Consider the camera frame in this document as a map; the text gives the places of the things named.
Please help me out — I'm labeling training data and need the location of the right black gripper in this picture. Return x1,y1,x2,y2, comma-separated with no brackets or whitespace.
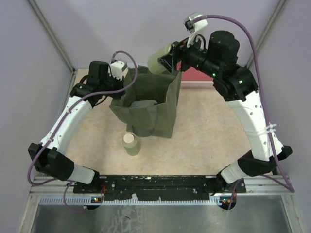
158,30,219,79

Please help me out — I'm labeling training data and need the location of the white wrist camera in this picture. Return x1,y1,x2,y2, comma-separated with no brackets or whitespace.
184,12,208,48
108,60,128,81

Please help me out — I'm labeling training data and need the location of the purple cable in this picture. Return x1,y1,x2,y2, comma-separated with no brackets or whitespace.
194,15,296,210
26,50,139,213

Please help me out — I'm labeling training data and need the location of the green bottle beige cap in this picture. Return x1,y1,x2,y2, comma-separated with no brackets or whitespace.
122,133,140,156
147,43,172,74

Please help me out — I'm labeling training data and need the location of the aluminium front rail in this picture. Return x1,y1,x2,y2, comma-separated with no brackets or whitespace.
30,175,292,210

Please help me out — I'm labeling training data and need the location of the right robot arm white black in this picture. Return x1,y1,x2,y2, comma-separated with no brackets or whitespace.
155,31,293,192

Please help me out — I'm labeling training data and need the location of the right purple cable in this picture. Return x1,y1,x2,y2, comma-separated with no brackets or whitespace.
194,15,296,210

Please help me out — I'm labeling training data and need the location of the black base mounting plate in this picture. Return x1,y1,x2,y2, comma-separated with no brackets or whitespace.
73,175,246,210

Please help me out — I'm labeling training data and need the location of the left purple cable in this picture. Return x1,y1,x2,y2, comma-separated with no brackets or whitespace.
26,50,139,213

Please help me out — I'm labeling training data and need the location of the green canvas bag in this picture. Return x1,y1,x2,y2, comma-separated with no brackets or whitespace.
109,66,182,138

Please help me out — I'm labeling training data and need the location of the white plastic basket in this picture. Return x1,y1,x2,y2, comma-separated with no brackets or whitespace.
180,81,213,89

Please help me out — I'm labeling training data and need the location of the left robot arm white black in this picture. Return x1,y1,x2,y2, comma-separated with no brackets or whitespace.
28,60,128,193

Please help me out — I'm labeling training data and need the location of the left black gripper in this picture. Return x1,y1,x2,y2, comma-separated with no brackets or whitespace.
100,72,125,99

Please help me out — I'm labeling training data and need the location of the white square bottle black cap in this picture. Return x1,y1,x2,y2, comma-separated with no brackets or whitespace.
130,100,158,108

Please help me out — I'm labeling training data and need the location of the red folded cloth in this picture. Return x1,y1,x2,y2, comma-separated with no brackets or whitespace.
182,67,213,82

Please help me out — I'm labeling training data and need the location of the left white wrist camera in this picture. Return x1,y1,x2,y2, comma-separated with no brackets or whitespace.
108,60,128,81

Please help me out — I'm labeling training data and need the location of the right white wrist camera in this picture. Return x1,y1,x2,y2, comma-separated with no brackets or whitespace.
184,12,208,48

